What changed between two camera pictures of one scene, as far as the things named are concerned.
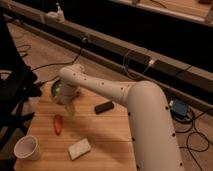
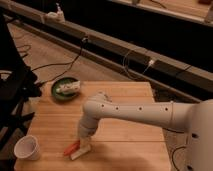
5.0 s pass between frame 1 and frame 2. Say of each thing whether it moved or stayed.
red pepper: moved
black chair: stayed
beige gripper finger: moved
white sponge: stayed
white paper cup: stayed
